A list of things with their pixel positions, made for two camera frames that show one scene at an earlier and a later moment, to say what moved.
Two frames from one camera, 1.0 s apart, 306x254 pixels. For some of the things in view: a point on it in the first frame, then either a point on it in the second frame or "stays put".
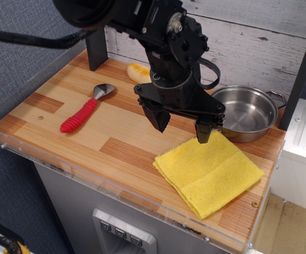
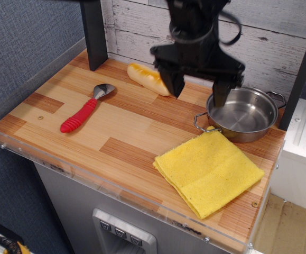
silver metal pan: x=250 y=112 stays put
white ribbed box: x=297 y=176 stays put
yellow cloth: x=211 y=175 stays put
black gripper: x=175 y=91 → x=200 y=57
